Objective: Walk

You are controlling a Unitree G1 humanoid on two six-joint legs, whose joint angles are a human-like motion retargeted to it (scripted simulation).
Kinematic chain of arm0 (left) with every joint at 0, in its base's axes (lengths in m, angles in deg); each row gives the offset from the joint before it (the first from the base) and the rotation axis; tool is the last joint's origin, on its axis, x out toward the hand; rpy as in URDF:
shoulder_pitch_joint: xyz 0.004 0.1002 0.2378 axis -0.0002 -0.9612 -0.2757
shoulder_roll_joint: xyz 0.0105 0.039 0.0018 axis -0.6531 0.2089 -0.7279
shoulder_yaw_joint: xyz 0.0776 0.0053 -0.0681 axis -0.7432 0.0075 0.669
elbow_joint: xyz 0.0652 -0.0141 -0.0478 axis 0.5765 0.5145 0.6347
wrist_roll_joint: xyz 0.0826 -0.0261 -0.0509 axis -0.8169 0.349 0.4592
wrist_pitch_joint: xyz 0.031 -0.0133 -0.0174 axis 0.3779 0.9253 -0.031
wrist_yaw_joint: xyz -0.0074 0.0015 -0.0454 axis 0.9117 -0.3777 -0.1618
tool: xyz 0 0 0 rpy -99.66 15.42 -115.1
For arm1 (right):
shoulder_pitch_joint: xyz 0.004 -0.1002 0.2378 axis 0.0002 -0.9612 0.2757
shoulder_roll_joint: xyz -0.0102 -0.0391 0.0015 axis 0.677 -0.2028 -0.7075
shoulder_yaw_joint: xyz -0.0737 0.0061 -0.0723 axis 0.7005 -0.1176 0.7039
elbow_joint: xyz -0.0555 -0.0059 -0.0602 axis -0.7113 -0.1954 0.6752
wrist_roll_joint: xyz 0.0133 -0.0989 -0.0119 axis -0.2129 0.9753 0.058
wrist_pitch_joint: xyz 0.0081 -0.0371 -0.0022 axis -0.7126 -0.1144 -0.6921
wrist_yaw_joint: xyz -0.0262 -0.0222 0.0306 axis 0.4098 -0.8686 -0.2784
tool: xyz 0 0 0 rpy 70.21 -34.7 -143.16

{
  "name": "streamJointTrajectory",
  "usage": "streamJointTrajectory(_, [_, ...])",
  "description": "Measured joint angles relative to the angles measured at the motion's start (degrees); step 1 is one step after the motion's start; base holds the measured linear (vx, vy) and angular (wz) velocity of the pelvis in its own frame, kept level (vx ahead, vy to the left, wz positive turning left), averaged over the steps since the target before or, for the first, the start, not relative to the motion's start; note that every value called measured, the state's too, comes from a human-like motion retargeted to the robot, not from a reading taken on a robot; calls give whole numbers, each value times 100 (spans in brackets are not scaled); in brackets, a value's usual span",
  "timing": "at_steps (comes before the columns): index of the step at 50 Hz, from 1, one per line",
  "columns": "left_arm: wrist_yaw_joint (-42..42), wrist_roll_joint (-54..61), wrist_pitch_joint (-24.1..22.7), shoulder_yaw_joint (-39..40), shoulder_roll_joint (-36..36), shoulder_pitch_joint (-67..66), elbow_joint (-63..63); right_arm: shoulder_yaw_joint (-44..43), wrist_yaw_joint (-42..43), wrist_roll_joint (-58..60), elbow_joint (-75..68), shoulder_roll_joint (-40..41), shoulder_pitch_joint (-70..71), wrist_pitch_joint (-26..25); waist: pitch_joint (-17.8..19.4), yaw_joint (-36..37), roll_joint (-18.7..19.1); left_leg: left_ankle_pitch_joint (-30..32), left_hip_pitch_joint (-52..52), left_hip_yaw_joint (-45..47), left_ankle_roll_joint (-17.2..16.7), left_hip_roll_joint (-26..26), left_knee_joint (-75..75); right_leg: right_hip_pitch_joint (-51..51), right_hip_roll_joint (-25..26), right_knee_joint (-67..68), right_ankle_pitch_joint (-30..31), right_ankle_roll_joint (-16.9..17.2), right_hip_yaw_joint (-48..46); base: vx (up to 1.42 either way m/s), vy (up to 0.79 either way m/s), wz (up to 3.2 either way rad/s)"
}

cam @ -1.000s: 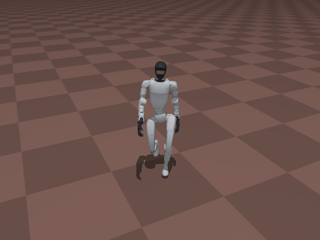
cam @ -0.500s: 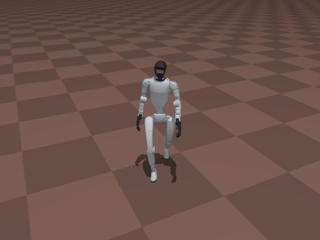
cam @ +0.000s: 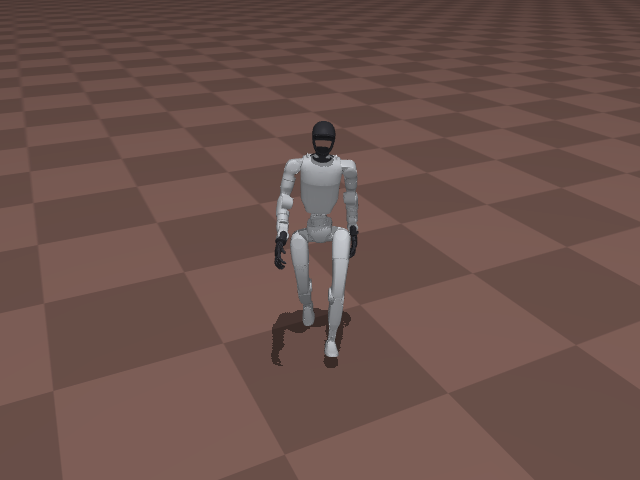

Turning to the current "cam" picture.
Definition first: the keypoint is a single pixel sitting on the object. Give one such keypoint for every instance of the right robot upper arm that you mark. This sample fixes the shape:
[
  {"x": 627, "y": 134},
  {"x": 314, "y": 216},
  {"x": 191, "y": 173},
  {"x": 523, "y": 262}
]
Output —
[{"x": 292, "y": 167}]

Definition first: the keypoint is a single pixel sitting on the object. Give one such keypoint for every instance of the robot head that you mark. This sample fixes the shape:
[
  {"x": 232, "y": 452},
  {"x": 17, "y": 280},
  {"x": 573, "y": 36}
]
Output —
[{"x": 323, "y": 130}]

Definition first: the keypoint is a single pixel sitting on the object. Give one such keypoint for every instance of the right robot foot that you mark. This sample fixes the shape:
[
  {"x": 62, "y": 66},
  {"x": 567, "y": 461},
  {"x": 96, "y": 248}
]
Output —
[{"x": 308, "y": 315}]

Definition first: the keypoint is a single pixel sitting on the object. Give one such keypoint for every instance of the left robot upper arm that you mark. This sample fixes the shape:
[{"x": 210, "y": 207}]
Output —
[{"x": 350, "y": 176}]

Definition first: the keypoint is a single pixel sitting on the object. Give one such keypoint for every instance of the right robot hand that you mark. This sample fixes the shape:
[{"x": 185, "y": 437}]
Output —
[{"x": 280, "y": 242}]

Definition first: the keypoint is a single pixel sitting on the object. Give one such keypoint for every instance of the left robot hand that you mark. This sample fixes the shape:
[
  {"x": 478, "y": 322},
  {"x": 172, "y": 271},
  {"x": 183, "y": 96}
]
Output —
[{"x": 353, "y": 233}]

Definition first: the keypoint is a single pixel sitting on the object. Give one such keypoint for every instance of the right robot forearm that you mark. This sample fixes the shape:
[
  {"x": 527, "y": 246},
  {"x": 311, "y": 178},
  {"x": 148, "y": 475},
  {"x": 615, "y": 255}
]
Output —
[{"x": 282, "y": 215}]

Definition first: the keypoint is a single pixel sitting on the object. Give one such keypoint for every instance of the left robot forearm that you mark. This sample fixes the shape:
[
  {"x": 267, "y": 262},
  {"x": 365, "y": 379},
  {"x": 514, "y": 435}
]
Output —
[{"x": 352, "y": 214}]

